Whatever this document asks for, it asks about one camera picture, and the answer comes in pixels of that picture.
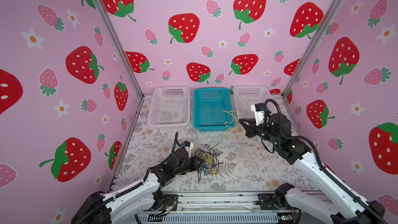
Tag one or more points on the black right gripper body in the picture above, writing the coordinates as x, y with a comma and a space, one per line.
261, 131

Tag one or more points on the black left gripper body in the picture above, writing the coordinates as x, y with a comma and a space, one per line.
189, 165

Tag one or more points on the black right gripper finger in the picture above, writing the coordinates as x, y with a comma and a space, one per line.
246, 123
245, 132

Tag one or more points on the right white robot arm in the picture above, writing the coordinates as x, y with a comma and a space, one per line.
346, 207

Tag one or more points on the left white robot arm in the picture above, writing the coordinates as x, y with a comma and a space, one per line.
142, 195

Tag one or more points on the right white plastic basket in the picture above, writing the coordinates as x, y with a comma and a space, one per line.
246, 96

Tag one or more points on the white plastic basket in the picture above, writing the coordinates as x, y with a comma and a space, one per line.
170, 108
246, 96

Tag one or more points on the teal plastic basket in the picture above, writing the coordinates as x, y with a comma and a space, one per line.
213, 110

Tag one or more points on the left white plastic basket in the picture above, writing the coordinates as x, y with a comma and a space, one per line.
170, 108

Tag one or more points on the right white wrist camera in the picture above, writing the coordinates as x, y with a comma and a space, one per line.
260, 113

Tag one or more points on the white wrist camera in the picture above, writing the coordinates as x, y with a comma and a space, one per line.
260, 113
188, 146

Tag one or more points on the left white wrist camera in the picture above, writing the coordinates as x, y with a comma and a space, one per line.
188, 146

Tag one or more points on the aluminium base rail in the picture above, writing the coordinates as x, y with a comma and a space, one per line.
227, 208

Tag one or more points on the right aluminium corner post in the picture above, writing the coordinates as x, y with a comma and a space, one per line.
328, 16

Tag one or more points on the aluminium corner post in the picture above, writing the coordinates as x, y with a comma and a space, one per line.
328, 16
121, 9

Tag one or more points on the left aluminium corner post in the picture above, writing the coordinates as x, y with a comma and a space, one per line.
121, 9

